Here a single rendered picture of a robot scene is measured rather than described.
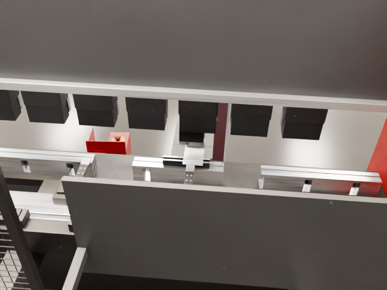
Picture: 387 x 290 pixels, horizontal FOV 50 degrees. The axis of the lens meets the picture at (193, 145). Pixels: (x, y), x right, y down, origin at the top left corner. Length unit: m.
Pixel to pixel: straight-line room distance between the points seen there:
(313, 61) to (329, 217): 0.45
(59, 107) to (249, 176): 0.86
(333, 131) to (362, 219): 2.59
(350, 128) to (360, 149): 0.30
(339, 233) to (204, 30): 0.71
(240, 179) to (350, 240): 0.69
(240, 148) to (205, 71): 2.21
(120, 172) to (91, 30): 0.82
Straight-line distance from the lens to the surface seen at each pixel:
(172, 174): 1.81
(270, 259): 1.40
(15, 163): 1.99
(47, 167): 1.94
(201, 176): 1.80
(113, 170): 1.94
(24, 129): 3.86
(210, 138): 1.90
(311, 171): 1.86
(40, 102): 1.72
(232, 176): 1.90
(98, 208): 1.28
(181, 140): 1.71
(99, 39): 1.29
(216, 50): 1.25
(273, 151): 3.48
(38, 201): 1.71
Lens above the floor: 2.16
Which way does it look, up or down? 39 degrees down
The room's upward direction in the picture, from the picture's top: 2 degrees clockwise
